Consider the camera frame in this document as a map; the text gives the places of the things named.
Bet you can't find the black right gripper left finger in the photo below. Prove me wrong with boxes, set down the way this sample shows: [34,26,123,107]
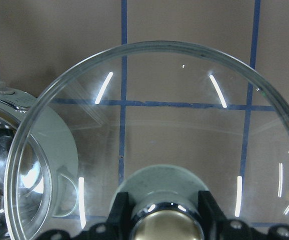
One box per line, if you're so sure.
[106,192,134,240]

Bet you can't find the grey toy cooking pot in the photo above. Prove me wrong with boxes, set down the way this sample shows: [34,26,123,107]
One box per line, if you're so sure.
[0,81,78,240]

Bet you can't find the clear glass pot lid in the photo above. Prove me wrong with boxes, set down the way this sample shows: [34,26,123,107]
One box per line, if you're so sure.
[5,41,289,240]

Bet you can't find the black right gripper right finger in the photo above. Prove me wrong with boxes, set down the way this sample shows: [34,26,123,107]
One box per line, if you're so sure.
[198,190,230,240]

